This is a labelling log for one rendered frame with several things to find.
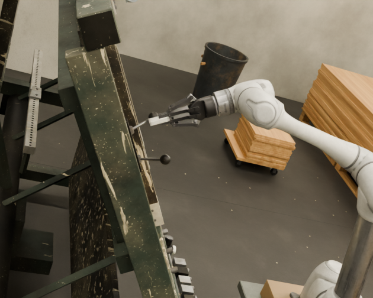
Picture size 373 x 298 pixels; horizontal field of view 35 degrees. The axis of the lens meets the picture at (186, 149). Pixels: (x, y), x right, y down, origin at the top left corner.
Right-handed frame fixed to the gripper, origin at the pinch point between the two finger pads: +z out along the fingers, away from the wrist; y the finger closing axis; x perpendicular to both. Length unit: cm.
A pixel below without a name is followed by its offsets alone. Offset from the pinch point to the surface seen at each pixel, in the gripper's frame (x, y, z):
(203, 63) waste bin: 433, 170, -80
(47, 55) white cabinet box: 400, 105, 78
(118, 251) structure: -20.4, 35.2, 25.4
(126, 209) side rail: -29.2, 12.9, 17.8
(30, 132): 74, 28, 58
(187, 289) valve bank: 8, 88, 6
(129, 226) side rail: -29.2, 19.6, 18.7
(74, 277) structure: -18, 43, 43
